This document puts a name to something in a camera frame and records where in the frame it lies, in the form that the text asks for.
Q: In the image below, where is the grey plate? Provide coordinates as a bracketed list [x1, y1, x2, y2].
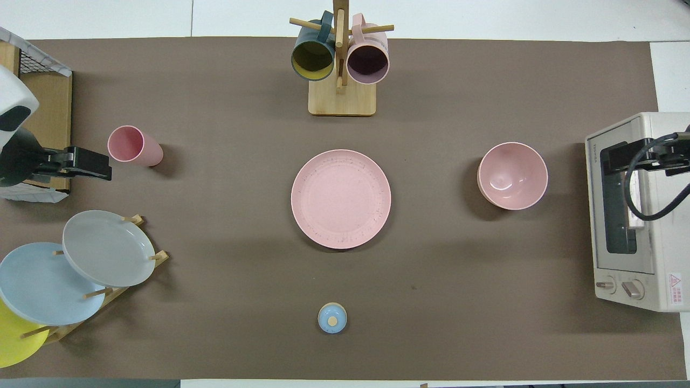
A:
[62, 210, 156, 288]

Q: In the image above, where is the beige toaster oven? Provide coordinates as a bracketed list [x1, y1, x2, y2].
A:
[585, 112, 690, 313]

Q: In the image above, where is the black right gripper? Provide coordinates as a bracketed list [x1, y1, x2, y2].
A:
[600, 131, 690, 178]

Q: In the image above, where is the yellow plate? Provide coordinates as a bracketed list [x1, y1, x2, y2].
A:
[0, 299, 50, 369]

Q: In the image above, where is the wooden plate rack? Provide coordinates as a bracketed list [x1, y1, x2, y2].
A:
[22, 214, 169, 345]

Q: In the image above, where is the brown table mat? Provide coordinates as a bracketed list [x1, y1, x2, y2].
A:
[0, 37, 688, 380]

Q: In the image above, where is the dark teal mug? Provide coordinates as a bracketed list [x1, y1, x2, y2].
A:
[291, 11, 336, 82]

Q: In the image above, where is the small blue jar wooden knob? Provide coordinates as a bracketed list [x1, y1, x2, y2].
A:
[318, 302, 348, 334]

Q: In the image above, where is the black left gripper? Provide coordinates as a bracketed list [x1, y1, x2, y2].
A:
[0, 128, 113, 188]

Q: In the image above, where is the wooden mug tree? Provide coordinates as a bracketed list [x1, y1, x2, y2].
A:
[289, 0, 395, 117]

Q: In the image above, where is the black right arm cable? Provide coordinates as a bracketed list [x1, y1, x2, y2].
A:
[623, 125, 690, 221]

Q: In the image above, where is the pink tumbler cup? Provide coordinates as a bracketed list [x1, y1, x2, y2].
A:
[107, 125, 164, 168]

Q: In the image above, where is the pale pink mug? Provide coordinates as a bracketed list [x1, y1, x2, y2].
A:
[346, 13, 390, 85]

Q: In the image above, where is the light blue plate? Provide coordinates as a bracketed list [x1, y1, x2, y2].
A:
[0, 242, 106, 326]

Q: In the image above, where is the pink speckled plate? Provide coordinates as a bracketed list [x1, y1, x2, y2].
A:
[291, 149, 392, 250]

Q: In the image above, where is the pink bowl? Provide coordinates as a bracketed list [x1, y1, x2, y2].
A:
[477, 142, 549, 211]

